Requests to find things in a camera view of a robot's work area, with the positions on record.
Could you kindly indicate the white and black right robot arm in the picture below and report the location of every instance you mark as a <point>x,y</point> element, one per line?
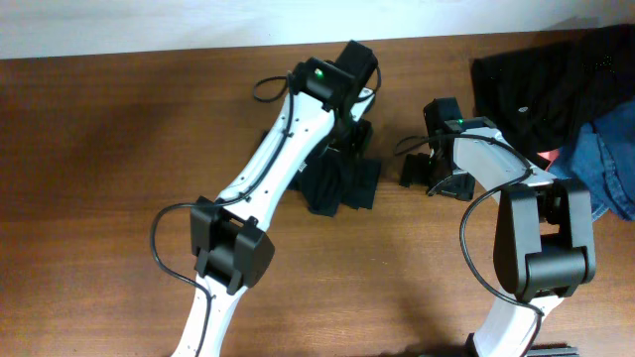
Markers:
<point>543,247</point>

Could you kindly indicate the dark green cloth garment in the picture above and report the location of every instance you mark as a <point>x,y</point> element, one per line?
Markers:
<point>335,173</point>

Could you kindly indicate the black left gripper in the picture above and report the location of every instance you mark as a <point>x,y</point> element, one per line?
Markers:
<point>354,137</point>

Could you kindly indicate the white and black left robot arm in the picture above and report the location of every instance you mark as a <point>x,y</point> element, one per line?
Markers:
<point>229,234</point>

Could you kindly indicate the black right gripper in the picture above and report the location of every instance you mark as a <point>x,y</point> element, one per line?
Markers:
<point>414,171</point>

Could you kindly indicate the blue denim jeans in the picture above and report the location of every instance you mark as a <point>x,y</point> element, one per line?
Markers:
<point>602,157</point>

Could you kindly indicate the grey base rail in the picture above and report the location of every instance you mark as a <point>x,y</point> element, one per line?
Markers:
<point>553,351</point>

